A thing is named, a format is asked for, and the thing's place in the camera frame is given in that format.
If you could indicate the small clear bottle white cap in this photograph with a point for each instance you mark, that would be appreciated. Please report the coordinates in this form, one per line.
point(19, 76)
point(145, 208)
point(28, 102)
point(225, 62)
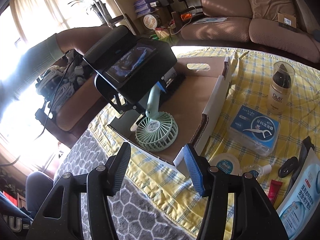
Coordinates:
point(260, 170)

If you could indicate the person's grey trouser leg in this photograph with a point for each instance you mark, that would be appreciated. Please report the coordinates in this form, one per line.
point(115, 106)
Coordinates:
point(38, 192)

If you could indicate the yellow plaid cloth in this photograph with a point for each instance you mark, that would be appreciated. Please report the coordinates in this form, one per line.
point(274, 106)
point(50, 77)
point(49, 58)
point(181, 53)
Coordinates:
point(250, 80)

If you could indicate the black pouch under sachet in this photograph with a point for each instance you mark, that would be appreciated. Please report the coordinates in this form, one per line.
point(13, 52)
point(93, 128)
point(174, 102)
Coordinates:
point(303, 152)

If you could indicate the red tube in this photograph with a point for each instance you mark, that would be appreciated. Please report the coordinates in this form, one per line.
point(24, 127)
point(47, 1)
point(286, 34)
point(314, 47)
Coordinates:
point(274, 191)

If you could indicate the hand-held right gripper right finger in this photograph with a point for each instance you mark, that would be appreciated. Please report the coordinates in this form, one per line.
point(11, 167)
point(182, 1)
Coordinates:
point(195, 172)

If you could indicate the grey patterned table cover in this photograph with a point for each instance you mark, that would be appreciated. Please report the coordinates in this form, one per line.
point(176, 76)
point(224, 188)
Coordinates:
point(140, 210)

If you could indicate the round white dental floss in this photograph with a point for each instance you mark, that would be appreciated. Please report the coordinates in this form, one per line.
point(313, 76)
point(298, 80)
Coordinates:
point(226, 162)

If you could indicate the round biscuit tin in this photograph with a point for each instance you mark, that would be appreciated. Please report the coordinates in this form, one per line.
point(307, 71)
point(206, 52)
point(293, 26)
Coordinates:
point(152, 21)

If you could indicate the person's left forearm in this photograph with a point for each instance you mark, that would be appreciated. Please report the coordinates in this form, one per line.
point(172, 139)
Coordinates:
point(37, 52)

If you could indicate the blue floss pick box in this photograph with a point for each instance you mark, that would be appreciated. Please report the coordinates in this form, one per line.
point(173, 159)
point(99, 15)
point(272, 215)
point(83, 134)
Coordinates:
point(255, 127)

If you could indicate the black hairbrush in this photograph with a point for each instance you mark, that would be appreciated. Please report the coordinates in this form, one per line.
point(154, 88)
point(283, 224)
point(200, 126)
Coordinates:
point(173, 84)

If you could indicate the cardboard box tray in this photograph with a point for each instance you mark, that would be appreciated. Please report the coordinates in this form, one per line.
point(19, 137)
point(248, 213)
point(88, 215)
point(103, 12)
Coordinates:
point(195, 92)

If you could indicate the small black round case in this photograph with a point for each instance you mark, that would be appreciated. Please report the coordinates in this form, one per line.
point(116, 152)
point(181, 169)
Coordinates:
point(288, 168)

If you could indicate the dark grey pillow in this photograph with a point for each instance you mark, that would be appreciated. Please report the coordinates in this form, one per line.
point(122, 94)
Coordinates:
point(316, 33)

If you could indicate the pile of clothes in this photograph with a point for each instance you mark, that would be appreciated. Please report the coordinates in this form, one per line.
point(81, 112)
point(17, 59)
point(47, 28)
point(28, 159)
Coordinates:
point(52, 80)

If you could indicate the green handheld fan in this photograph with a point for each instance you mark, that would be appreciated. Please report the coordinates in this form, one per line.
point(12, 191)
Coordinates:
point(156, 132)

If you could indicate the cream curtain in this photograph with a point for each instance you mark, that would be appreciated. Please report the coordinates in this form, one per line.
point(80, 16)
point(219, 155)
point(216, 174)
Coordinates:
point(50, 10)

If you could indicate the cream lotion pump bottle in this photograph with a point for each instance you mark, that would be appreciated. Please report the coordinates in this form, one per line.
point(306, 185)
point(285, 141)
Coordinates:
point(280, 97)

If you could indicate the stack of purple tissue packs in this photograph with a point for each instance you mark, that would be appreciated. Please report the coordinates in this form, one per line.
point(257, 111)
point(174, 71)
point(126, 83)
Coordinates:
point(146, 5)

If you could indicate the face mask packet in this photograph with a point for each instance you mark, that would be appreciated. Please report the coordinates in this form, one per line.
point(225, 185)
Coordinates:
point(302, 205)

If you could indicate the small cardboard box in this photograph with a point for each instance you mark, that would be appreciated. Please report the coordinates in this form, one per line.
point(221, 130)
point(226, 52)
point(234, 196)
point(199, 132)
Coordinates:
point(287, 21)

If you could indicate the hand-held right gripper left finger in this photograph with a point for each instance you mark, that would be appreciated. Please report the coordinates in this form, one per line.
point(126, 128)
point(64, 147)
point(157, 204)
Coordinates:
point(120, 170)

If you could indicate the brown sofa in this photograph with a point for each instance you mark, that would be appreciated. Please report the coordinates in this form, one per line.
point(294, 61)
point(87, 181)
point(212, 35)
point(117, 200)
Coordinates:
point(225, 32)

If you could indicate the brown upholstered chair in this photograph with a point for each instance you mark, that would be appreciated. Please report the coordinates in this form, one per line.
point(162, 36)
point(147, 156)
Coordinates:
point(75, 105)

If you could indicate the green packets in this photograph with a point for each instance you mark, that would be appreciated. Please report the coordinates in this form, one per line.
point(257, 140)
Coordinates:
point(160, 34)

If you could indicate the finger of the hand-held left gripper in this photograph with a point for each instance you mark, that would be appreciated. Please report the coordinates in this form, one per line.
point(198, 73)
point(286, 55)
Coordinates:
point(162, 89)
point(120, 103)

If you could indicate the blue white paper sheet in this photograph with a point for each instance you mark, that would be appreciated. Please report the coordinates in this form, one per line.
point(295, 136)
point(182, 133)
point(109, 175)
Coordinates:
point(210, 20)

